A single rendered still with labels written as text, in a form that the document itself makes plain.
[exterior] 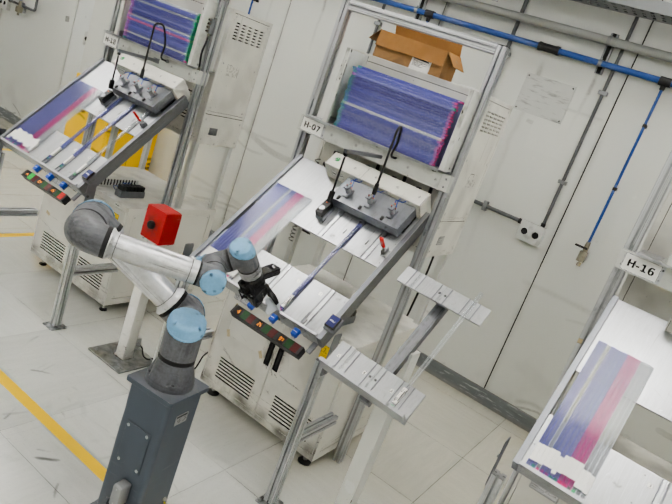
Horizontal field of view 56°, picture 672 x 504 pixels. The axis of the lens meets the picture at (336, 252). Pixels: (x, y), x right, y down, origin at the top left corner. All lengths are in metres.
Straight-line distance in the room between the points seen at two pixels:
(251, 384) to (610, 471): 1.54
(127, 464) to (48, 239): 2.02
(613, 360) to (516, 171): 1.96
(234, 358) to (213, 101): 1.39
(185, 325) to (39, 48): 5.46
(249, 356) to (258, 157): 2.34
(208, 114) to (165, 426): 1.94
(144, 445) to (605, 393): 1.44
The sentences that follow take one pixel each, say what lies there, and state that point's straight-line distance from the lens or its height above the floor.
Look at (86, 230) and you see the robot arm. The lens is 1.91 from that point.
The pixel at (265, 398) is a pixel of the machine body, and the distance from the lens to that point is 2.90.
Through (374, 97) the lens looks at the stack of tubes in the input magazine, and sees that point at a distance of 2.69.
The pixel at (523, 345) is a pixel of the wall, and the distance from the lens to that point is 4.05.
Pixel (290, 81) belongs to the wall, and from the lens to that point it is 4.84.
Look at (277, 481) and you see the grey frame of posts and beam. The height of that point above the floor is 0.12.
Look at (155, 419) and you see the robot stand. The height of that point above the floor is 0.47.
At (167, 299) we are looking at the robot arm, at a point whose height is 0.77.
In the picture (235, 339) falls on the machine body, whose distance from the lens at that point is 2.95.
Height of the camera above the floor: 1.61
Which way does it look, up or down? 15 degrees down
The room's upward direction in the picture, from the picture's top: 20 degrees clockwise
